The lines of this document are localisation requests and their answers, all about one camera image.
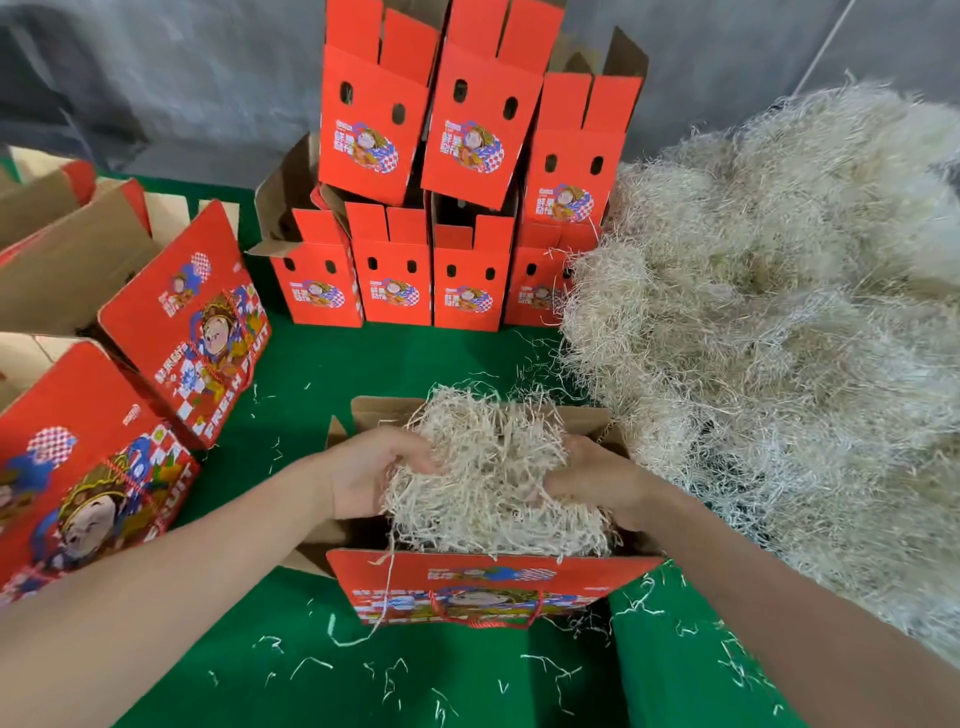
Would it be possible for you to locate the person's left hand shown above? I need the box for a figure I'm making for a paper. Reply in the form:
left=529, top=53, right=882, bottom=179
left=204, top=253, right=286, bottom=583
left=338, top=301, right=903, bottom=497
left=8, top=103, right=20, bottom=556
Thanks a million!
left=307, top=424, right=447, bottom=522

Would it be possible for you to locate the person's right hand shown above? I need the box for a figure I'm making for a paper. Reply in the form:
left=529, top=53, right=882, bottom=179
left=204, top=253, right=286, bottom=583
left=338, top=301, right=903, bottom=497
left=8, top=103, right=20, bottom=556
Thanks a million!
left=540, top=433, right=669, bottom=534

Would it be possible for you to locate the small straw filler clump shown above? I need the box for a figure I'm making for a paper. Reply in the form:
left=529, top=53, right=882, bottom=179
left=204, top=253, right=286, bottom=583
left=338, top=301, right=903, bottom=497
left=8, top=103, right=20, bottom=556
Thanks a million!
left=375, top=384, right=618, bottom=561

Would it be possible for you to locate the red cardboard box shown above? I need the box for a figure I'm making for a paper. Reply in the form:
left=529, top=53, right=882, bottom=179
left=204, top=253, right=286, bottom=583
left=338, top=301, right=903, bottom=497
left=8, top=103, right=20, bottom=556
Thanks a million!
left=243, top=130, right=366, bottom=330
left=345, top=195, right=437, bottom=329
left=502, top=225, right=581, bottom=330
left=519, top=25, right=653, bottom=231
left=282, top=393, right=668, bottom=632
left=430, top=190, right=521, bottom=335
left=418, top=0, right=570, bottom=215
left=316, top=0, right=453, bottom=209

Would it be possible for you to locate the pile of wood wool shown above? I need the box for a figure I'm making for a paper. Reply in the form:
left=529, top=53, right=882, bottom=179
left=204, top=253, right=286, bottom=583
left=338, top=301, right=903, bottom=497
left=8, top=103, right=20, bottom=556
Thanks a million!
left=558, top=79, right=960, bottom=669

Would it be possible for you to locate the group of red boxes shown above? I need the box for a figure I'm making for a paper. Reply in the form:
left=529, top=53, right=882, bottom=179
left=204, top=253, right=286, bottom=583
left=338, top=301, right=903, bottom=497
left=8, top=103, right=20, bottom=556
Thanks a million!
left=0, top=142, right=276, bottom=612

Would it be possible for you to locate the person's right forearm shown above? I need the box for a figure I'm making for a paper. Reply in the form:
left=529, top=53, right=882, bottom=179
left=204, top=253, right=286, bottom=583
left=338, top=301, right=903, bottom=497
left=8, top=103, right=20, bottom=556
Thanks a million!
left=645, top=480, right=960, bottom=728

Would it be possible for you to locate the person's left forearm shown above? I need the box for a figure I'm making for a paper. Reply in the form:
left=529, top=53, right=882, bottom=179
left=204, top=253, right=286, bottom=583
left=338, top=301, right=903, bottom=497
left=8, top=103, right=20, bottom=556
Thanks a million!
left=0, top=450, right=339, bottom=728

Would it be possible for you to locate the white pole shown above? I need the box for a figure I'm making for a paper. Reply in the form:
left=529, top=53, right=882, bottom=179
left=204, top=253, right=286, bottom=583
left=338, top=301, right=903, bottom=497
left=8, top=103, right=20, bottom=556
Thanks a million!
left=792, top=0, right=860, bottom=95

